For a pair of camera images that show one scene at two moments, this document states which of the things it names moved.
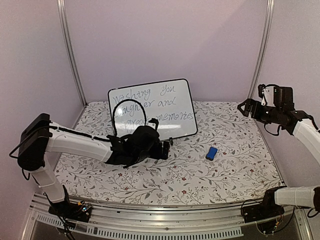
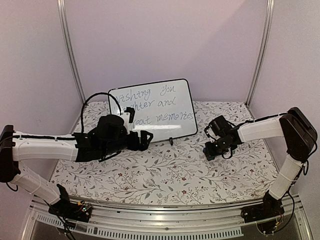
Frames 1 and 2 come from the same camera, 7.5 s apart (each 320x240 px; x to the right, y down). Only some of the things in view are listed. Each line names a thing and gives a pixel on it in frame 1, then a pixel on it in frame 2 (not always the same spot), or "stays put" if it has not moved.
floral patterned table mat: (231, 156) stays put
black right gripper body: (266, 117) → (221, 148)
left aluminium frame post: (61, 9) stays put
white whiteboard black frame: (170, 102) stays put
